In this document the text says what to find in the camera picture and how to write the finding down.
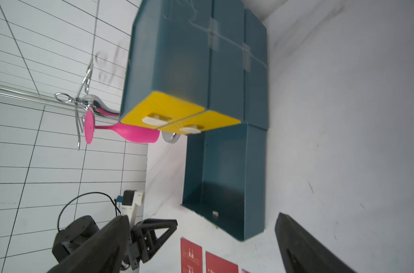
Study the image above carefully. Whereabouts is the silver metal cup stand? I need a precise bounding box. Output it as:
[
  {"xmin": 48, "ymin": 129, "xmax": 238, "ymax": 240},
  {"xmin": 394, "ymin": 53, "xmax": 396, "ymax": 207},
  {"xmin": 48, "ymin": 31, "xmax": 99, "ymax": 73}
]
[{"xmin": 54, "ymin": 57, "xmax": 180, "ymax": 151}]

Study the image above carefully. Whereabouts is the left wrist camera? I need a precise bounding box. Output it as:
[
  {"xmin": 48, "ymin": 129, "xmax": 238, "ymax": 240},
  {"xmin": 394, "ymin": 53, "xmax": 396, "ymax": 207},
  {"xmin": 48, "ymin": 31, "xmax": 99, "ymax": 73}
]
[{"xmin": 116, "ymin": 190, "xmax": 144, "ymax": 228}]

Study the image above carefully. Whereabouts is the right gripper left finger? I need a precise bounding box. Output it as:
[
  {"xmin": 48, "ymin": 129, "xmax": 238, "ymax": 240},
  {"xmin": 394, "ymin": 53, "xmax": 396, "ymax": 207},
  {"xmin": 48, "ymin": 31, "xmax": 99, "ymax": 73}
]
[{"xmin": 49, "ymin": 216, "xmax": 130, "ymax": 273}]

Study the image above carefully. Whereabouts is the teal drawer cabinet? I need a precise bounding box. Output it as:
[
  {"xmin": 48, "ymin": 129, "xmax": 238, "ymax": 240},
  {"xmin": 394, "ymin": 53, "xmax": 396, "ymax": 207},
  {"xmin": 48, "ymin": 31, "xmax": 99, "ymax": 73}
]
[{"xmin": 120, "ymin": 1, "xmax": 268, "ymax": 130}]

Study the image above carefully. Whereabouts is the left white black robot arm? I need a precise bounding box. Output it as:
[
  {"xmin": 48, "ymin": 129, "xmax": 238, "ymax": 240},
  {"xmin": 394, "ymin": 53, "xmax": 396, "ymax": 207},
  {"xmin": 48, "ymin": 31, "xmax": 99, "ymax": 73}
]
[{"xmin": 50, "ymin": 190, "xmax": 177, "ymax": 273}]

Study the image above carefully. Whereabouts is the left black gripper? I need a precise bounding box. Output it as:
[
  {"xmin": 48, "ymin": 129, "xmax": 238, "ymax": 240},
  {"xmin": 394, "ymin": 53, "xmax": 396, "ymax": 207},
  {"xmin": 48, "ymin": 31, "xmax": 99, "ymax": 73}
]
[{"xmin": 121, "ymin": 218, "xmax": 178, "ymax": 270}]

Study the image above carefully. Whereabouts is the red postcard white text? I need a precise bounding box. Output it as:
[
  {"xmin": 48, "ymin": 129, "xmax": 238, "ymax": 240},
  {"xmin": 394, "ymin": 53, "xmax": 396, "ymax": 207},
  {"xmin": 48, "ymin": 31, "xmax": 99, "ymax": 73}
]
[{"xmin": 180, "ymin": 238, "xmax": 203, "ymax": 273}]

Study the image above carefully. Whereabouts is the pink plastic goblet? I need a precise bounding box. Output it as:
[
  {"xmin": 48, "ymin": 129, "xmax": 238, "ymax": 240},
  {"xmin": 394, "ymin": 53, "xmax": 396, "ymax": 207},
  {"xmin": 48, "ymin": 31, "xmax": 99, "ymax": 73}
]
[{"xmin": 84, "ymin": 110, "xmax": 160, "ymax": 144}]

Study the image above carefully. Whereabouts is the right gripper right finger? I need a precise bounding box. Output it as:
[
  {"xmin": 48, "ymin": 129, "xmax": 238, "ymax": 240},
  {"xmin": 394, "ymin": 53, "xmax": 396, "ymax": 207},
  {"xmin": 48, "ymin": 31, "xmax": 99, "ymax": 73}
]
[{"xmin": 275, "ymin": 213, "xmax": 355, "ymax": 273}]

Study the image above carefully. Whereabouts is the yellow drawer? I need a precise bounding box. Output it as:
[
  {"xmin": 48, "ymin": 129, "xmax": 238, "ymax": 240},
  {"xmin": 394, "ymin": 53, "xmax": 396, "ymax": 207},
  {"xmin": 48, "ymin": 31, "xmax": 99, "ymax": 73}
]
[
  {"xmin": 158, "ymin": 110, "xmax": 241, "ymax": 135},
  {"xmin": 121, "ymin": 91, "xmax": 205, "ymax": 129}
]

